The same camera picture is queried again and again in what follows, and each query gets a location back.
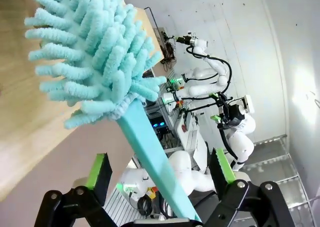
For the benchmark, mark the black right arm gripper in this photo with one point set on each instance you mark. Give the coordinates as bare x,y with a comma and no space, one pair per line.
233,114

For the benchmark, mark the white neighbour robot arm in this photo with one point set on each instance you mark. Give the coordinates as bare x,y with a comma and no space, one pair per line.
200,74
215,69

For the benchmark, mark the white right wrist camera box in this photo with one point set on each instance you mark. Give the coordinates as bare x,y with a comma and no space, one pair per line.
248,103

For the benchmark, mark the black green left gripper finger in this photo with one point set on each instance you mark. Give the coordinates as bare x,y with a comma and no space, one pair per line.
98,177

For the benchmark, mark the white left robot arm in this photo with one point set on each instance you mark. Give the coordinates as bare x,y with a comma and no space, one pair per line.
180,167

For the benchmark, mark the white controller box red logo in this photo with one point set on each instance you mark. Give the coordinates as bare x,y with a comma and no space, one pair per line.
190,137

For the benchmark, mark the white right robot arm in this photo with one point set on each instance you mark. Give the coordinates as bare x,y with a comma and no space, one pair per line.
240,142

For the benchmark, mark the computer tower blue fans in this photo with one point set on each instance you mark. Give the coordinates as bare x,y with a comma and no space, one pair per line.
158,125

